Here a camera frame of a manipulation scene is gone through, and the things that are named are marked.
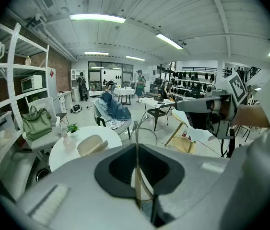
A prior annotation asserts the black-white patterned cushion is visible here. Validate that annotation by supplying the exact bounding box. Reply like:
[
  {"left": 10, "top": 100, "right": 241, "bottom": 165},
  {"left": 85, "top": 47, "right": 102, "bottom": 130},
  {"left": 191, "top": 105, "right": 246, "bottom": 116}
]
[{"left": 106, "top": 120, "right": 126, "bottom": 130}]

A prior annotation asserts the white microwave oven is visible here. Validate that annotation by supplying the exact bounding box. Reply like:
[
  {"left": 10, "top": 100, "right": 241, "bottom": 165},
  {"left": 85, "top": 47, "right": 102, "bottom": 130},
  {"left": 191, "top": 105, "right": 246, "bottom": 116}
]
[{"left": 21, "top": 75, "right": 43, "bottom": 92}]

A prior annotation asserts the table with patterned cloth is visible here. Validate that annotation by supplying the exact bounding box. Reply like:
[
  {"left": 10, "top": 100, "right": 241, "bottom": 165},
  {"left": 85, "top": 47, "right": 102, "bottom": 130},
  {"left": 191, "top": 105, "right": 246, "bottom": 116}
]
[{"left": 138, "top": 97, "right": 176, "bottom": 131}]

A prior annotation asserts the grey upholstered chair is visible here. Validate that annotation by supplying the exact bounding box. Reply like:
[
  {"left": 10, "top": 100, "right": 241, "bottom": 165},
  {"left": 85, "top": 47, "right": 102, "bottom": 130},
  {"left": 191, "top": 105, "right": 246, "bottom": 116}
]
[{"left": 93, "top": 97, "right": 132, "bottom": 140}]

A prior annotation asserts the white fridge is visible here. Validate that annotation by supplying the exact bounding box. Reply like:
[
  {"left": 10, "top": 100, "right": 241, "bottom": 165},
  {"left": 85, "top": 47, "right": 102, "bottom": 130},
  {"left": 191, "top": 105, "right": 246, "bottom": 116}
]
[{"left": 46, "top": 67, "right": 63, "bottom": 115}]

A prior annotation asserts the white tall cabinet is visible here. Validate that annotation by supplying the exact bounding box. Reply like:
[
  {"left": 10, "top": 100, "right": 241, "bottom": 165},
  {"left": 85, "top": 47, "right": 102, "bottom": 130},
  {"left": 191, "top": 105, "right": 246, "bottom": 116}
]
[{"left": 70, "top": 69, "right": 86, "bottom": 102}]

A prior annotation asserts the green fabric bag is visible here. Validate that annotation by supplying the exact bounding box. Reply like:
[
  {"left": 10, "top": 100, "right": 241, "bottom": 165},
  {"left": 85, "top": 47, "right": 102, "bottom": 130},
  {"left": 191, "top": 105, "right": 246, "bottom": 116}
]
[{"left": 21, "top": 105, "right": 53, "bottom": 141}]

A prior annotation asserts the white metal shelf rack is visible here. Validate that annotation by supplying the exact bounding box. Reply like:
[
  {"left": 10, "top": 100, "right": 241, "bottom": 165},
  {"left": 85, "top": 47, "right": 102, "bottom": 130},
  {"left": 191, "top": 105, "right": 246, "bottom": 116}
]
[{"left": 0, "top": 22, "right": 50, "bottom": 170}]

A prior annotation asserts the black waste bin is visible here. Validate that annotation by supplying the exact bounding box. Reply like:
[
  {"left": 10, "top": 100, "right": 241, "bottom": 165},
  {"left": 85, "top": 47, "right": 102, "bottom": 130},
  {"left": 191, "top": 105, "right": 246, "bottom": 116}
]
[{"left": 35, "top": 168, "right": 51, "bottom": 183}]

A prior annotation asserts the white desk with drawers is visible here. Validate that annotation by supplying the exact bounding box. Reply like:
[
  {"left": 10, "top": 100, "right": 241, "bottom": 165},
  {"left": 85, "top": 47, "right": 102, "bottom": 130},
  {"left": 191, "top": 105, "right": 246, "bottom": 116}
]
[{"left": 57, "top": 91, "right": 73, "bottom": 112}]

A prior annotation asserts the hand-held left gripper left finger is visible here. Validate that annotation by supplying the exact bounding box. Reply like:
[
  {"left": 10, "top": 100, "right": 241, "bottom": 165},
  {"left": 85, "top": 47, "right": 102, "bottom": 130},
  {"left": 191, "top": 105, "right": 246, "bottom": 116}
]
[{"left": 17, "top": 143, "right": 155, "bottom": 230}]

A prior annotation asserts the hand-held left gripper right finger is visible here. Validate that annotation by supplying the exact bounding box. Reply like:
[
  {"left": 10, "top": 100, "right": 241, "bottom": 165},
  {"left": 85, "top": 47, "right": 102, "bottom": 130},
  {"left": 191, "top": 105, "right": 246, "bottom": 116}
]
[{"left": 136, "top": 143, "right": 229, "bottom": 228}]

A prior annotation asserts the white office chair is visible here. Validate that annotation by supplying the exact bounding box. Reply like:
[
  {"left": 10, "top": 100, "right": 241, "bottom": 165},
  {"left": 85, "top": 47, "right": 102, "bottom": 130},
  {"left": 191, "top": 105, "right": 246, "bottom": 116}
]
[{"left": 22, "top": 96, "right": 62, "bottom": 160}]

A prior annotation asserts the small green potted plant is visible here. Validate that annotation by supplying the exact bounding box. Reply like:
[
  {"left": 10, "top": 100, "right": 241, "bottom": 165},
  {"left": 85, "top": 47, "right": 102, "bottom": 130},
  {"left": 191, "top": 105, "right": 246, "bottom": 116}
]
[{"left": 67, "top": 123, "right": 82, "bottom": 138}]

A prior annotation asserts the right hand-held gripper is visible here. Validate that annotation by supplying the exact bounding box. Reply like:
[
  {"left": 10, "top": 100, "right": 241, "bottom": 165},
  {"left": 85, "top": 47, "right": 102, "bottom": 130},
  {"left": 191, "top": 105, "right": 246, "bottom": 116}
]
[{"left": 175, "top": 72, "right": 247, "bottom": 139}]

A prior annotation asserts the person's right forearm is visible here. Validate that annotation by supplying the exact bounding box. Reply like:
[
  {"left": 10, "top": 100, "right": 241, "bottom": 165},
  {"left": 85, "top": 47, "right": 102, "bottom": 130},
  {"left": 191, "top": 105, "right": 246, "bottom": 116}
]
[{"left": 232, "top": 104, "right": 270, "bottom": 128}]

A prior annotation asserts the table with white cloth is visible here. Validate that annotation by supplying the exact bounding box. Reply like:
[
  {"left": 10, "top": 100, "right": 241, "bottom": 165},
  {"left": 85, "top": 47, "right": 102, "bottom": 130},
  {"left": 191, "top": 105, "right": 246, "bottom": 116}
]
[{"left": 114, "top": 87, "right": 135, "bottom": 106}]

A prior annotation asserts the black bag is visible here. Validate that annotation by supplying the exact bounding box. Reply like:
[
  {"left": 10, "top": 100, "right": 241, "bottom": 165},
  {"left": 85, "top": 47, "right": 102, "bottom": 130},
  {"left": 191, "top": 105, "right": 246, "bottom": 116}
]
[{"left": 70, "top": 104, "right": 83, "bottom": 114}]

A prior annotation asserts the shelf of black hats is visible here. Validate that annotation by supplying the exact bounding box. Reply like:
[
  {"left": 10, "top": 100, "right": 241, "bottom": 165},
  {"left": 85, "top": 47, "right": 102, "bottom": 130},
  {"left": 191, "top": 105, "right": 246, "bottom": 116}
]
[{"left": 172, "top": 67, "right": 218, "bottom": 99}]

